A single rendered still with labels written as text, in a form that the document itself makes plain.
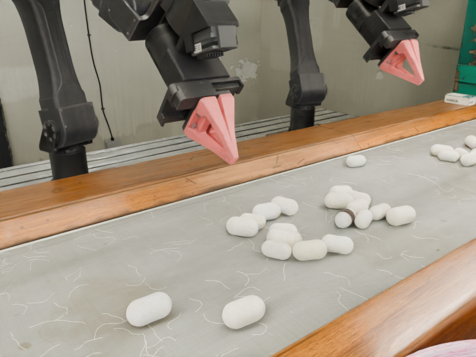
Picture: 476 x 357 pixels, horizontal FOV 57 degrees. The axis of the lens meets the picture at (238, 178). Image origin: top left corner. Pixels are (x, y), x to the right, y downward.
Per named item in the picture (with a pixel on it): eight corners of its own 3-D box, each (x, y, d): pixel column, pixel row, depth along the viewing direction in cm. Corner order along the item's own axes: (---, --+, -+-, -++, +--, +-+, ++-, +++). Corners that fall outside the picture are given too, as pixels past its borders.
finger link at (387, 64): (449, 66, 79) (418, 30, 83) (426, 69, 75) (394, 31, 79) (423, 93, 84) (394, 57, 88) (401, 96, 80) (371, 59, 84)
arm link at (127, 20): (246, 5, 55) (189, -60, 57) (202, 4, 49) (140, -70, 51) (200, 71, 62) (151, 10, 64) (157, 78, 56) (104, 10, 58)
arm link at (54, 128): (98, 112, 78) (78, 109, 81) (54, 122, 71) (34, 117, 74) (102, 146, 80) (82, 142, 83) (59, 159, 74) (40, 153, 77)
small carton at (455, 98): (443, 102, 109) (445, 93, 108) (451, 100, 111) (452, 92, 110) (467, 105, 104) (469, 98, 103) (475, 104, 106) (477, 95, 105)
